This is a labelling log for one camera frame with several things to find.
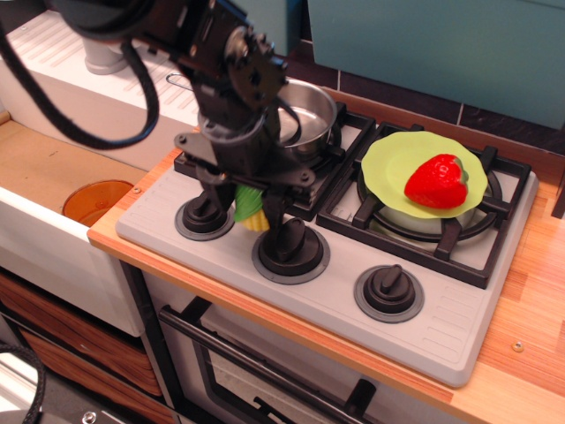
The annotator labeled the black stove knob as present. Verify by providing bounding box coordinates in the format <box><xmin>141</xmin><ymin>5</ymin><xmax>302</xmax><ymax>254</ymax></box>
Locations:
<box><xmin>175</xmin><ymin>193</ymin><xmax>235</xmax><ymax>241</ymax></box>
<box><xmin>354</xmin><ymin>264</ymin><xmax>425</xmax><ymax>324</ymax></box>
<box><xmin>252</xmin><ymin>217</ymin><xmax>330</xmax><ymax>285</ymax></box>

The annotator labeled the black left burner grate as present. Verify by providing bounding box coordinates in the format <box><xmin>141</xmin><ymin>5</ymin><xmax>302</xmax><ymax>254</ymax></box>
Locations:
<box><xmin>173</xmin><ymin>102</ymin><xmax>376</xmax><ymax>222</ymax></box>

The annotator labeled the red plastic strawberry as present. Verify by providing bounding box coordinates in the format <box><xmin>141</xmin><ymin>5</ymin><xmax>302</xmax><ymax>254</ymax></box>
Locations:
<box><xmin>403</xmin><ymin>154</ymin><xmax>468</xmax><ymax>209</ymax></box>

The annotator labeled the black burner grate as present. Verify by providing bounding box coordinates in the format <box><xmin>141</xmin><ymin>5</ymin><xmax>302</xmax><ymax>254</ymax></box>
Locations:
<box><xmin>317</xmin><ymin>124</ymin><xmax>537</xmax><ymax>288</ymax></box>
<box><xmin>173</xmin><ymin>102</ymin><xmax>376</xmax><ymax>222</ymax></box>

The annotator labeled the light green plate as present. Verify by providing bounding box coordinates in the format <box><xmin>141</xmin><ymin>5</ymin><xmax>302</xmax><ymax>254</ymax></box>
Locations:
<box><xmin>361</xmin><ymin>131</ymin><xmax>488</xmax><ymax>219</ymax></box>

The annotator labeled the black right burner grate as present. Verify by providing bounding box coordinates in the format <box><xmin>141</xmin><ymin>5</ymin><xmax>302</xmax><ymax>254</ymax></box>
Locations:
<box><xmin>317</xmin><ymin>124</ymin><xmax>537</xmax><ymax>288</ymax></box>

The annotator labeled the wooden drawer front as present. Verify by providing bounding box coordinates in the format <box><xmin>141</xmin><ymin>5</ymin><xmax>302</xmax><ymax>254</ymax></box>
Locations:
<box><xmin>1</xmin><ymin>271</ymin><xmax>175</xmax><ymax>423</ymax></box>

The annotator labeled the grey toy faucet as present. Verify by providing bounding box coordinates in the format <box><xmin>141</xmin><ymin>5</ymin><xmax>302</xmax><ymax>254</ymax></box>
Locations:
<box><xmin>82</xmin><ymin>39</ymin><xmax>127</xmax><ymax>75</ymax></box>

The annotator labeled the black cable lower left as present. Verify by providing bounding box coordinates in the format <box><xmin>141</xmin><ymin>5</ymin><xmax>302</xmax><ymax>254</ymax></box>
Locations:
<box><xmin>0</xmin><ymin>344</ymin><xmax>48</xmax><ymax>424</ymax></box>

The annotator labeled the stainless steel pan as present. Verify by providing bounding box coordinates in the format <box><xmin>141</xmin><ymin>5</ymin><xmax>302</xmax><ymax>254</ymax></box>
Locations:
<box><xmin>191</xmin><ymin>79</ymin><xmax>337</xmax><ymax>162</ymax></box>

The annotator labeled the white toy sink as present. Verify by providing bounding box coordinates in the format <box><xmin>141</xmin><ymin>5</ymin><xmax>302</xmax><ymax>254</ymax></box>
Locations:
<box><xmin>0</xmin><ymin>9</ymin><xmax>257</xmax><ymax>339</ymax></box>

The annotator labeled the toy corncob with green husk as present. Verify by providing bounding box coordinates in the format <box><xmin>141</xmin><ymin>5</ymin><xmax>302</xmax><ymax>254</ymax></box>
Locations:
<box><xmin>234</xmin><ymin>185</ymin><xmax>269</xmax><ymax>232</ymax></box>

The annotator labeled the grey toy stove top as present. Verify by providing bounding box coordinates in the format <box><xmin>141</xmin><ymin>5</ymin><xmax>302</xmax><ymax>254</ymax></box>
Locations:
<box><xmin>115</xmin><ymin>105</ymin><xmax>540</xmax><ymax>389</ymax></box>

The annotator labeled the black braided cable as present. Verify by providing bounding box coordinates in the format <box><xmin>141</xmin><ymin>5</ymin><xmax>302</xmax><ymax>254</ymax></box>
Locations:
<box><xmin>0</xmin><ymin>19</ymin><xmax>161</xmax><ymax>151</ymax></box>

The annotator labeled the black middle stove knob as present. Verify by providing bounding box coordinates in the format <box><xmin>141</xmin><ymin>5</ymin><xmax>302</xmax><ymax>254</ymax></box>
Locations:
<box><xmin>252</xmin><ymin>217</ymin><xmax>330</xmax><ymax>285</ymax></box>

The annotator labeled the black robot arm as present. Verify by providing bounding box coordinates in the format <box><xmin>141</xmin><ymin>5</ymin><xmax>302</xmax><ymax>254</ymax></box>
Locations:
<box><xmin>55</xmin><ymin>1</ymin><xmax>321</xmax><ymax>268</ymax></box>

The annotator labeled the black left stove knob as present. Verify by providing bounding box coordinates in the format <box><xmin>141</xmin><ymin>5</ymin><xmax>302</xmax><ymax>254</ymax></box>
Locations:
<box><xmin>175</xmin><ymin>193</ymin><xmax>235</xmax><ymax>241</ymax></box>

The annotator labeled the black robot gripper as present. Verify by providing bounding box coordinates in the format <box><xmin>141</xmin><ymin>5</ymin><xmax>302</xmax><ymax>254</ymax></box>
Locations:
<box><xmin>174</xmin><ymin>114</ymin><xmax>315</xmax><ymax>261</ymax></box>

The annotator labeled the oven door with black handle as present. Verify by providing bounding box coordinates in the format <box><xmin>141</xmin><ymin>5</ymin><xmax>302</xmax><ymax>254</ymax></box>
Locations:
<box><xmin>158</xmin><ymin>296</ymin><xmax>394</xmax><ymax>424</ymax></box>

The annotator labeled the black right stove knob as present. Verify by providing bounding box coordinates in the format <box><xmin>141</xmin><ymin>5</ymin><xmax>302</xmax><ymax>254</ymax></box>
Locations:
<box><xmin>354</xmin><ymin>264</ymin><xmax>425</xmax><ymax>324</ymax></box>

